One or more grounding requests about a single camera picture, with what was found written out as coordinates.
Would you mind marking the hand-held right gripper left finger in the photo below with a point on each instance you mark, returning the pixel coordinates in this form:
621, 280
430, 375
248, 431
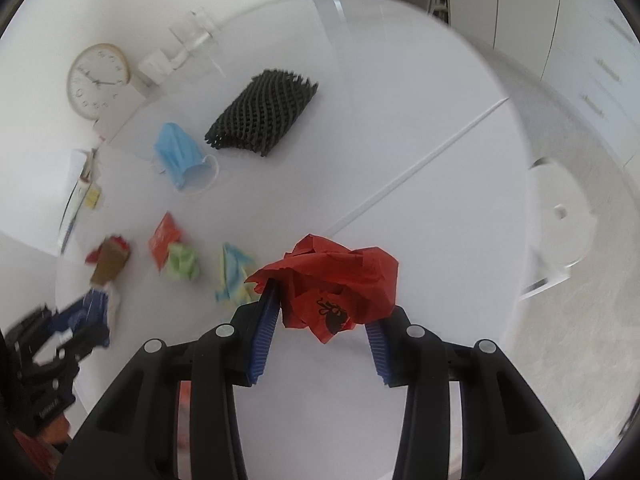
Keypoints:
262, 332

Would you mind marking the red snack wrapper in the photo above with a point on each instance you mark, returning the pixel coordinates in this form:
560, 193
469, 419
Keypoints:
162, 237

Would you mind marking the round wall clock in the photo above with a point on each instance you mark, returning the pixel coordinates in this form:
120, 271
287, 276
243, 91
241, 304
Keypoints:
97, 81

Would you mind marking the small yellow item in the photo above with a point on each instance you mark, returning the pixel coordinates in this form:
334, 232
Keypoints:
93, 196

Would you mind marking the yellow and blue wrapper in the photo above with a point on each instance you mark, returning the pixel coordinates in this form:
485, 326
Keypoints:
232, 270

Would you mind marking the red scrap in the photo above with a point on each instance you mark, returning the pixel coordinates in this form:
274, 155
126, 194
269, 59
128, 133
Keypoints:
117, 244

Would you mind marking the flat white box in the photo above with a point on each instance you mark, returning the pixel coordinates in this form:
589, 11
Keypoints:
120, 112

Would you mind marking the red paper with black print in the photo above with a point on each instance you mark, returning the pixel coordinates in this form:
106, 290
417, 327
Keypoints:
340, 270

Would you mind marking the green paper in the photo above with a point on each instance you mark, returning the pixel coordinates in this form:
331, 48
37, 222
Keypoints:
182, 262

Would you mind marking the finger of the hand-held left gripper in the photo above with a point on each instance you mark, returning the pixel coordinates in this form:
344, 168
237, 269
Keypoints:
85, 310
87, 340

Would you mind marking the clear glass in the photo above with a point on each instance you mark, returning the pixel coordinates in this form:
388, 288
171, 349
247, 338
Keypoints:
195, 32

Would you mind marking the black foam mesh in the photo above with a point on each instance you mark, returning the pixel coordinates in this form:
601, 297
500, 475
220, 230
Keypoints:
262, 112

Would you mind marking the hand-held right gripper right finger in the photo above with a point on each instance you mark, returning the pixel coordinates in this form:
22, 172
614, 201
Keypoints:
377, 355

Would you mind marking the white drawer cabinet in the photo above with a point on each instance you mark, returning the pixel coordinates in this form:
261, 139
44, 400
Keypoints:
575, 35

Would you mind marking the brown cardboard box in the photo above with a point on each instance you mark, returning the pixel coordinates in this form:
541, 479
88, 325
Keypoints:
110, 265

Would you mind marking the blue face mask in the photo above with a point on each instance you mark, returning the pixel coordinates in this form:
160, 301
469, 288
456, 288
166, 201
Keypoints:
177, 155

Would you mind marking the stack of papers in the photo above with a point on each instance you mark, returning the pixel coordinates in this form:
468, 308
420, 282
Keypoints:
75, 185

